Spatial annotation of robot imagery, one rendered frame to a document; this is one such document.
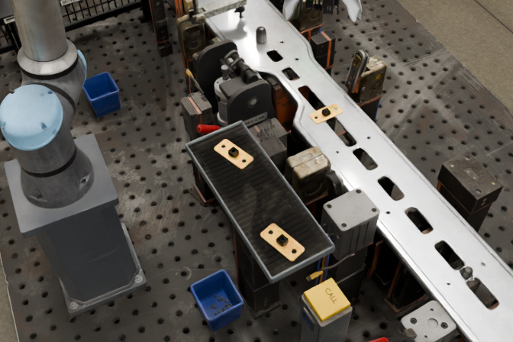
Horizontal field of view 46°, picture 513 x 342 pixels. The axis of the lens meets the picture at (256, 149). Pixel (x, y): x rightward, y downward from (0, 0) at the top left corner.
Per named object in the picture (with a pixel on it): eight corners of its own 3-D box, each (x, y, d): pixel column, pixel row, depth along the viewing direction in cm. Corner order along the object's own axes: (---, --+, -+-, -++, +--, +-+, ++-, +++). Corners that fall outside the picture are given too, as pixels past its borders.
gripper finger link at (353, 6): (358, 37, 117) (330, 11, 112) (359, 14, 120) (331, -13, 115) (372, 31, 116) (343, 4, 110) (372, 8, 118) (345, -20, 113)
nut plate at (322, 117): (335, 103, 158) (335, 100, 157) (343, 112, 156) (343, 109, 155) (308, 115, 155) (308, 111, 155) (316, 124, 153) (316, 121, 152)
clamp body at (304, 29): (326, 79, 207) (333, -5, 181) (296, 91, 204) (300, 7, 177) (311, 64, 212) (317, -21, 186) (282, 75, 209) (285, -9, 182)
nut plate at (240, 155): (254, 159, 126) (254, 155, 125) (242, 169, 124) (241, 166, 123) (225, 139, 130) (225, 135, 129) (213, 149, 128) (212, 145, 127)
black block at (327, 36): (337, 107, 199) (346, 37, 176) (310, 119, 196) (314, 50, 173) (324, 92, 203) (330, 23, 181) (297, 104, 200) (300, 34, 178)
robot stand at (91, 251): (71, 317, 153) (20, 233, 122) (53, 253, 165) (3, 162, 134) (148, 285, 158) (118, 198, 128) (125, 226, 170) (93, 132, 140)
